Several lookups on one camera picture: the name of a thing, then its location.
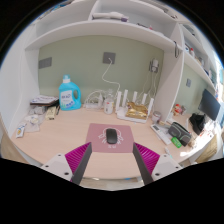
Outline black bag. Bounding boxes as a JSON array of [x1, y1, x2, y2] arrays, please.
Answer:
[[188, 112, 207, 136]]

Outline white router with antennas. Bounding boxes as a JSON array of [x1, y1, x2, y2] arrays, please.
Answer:
[[115, 88, 155, 124]]

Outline small packet with yellow print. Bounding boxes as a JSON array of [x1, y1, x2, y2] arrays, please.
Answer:
[[15, 122, 28, 138]]

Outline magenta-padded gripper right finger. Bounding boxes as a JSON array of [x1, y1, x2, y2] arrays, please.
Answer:
[[132, 142, 184, 186]]

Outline small green item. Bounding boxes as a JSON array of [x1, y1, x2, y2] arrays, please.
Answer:
[[171, 136, 183, 149]]

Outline small white jar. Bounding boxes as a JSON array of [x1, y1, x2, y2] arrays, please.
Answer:
[[151, 110, 162, 124]]

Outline clear plastic bags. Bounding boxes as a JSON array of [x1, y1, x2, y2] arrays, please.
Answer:
[[24, 106, 48, 133]]

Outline grey wall plate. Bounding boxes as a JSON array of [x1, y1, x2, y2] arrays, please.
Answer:
[[38, 56, 53, 70]]

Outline small red figurine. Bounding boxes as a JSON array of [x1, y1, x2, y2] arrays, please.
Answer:
[[173, 103, 188, 117]]

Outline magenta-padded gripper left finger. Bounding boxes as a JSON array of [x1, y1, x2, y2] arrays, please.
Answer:
[[40, 141, 93, 186]]

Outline black zip pouch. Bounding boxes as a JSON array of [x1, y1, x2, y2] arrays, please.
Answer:
[[167, 121, 193, 147]]

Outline clear bottle with red label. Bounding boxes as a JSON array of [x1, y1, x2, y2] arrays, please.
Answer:
[[103, 89, 115, 115]]

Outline white remote control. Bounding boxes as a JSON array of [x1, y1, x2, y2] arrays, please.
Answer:
[[150, 123, 173, 146]]

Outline grey wall socket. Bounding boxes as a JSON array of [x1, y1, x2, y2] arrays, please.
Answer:
[[102, 51, 117, 65]]

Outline small yellow box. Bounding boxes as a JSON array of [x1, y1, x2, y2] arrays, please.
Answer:
[[45, 105, 58, 121]]

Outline black computer mouse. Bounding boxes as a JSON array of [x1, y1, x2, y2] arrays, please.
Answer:
[[105, 127, 119, 145]]

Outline blue detergent bottle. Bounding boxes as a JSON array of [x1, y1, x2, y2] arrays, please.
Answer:
[[58, 74, 83, 111]]

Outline white wall adapter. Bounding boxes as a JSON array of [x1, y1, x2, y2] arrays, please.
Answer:
[[151, 58, 160, 73]]

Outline gold snack bag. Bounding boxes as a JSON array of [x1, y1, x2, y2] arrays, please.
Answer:
[[125, 101, 149, 120]]

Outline white cable bundle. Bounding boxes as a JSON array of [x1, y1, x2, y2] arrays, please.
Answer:
[[83, 89, 106, 109]]

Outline pink printed mouse pad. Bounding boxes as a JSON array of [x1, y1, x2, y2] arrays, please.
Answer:
[[85, 122, 135, 154]]

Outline black monitor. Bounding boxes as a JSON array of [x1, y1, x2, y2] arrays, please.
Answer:
[[197, 88, 222, 122]]

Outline white power strip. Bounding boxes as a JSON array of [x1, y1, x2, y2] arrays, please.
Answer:
[[84, 103, 103, 110]]

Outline long white cable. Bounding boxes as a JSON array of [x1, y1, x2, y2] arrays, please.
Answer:
[[101, 59, 122, 96]]

